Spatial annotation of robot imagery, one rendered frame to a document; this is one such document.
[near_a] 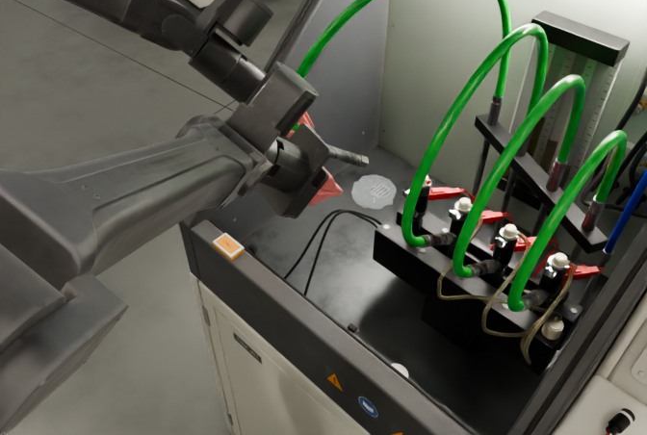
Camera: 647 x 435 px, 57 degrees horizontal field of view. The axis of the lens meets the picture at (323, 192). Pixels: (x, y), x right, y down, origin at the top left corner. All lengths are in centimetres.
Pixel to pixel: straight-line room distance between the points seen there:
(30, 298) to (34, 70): 341
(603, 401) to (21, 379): 81
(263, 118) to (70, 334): 41
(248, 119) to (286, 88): 5
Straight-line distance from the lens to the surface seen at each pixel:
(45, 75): 356
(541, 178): 102
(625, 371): 95
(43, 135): 311
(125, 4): 79
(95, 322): 25
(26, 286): 23
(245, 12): 83
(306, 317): 97
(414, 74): 128
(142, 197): 34
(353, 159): 97
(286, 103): 61
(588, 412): 92
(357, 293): 114
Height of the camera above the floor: 174
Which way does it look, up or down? 44 degrees down
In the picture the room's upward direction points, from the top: straight up
